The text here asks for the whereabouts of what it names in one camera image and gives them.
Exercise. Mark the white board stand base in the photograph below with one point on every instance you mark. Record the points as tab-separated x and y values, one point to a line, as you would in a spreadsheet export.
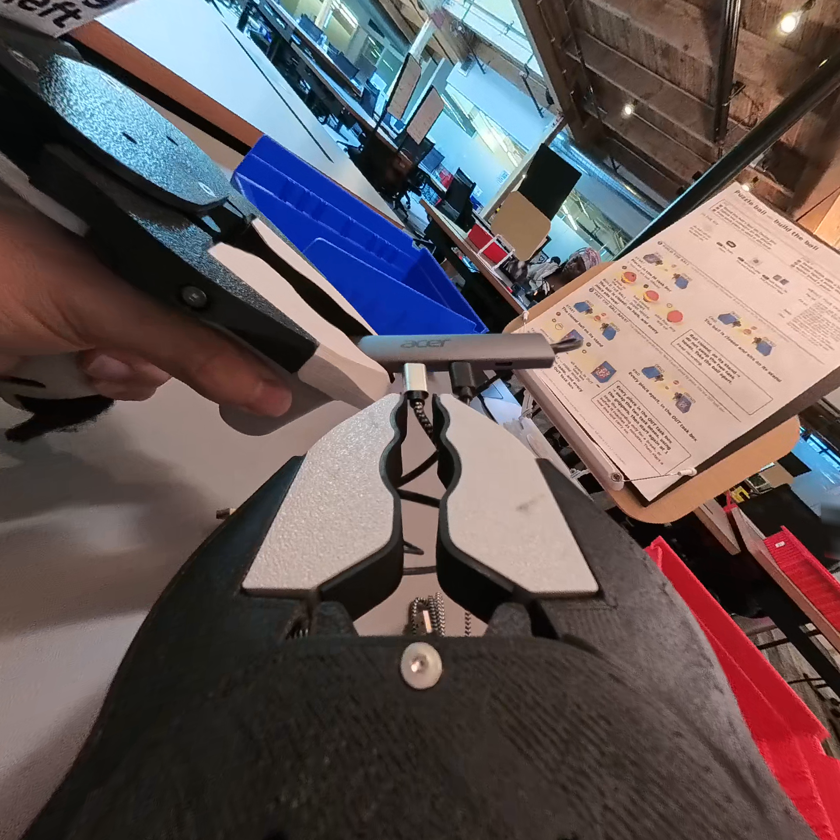
518	413

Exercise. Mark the printed instruction sheet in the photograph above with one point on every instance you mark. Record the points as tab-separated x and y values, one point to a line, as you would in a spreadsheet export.
722	328

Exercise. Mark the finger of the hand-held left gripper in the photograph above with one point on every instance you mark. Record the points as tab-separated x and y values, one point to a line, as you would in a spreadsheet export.
279	246
348	380

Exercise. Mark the black metal pole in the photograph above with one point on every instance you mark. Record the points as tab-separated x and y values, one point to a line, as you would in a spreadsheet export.
735	164

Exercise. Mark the blue plastic bin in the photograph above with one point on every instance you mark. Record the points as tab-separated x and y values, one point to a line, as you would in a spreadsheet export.
341	262

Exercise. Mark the red plastic bin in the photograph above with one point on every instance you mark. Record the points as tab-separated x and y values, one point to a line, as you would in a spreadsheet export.
754	689

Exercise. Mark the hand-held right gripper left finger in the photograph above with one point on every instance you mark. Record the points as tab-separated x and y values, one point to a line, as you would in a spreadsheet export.
328	505

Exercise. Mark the grey usb hub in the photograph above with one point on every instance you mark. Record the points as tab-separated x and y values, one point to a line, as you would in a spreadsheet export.
459	348

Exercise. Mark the small red bin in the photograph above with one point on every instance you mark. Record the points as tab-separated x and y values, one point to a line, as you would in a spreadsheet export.
485	239

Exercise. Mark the instruction sheet on clipboard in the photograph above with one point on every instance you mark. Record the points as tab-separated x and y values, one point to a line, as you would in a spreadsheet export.
722	485

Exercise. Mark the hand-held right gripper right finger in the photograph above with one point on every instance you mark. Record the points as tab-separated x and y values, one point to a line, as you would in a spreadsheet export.
518	512

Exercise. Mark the beige and black display board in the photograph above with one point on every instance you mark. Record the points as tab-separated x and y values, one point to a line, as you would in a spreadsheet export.
525	223

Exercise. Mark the person's left hand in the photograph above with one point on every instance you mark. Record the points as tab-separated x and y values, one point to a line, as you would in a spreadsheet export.
98	308

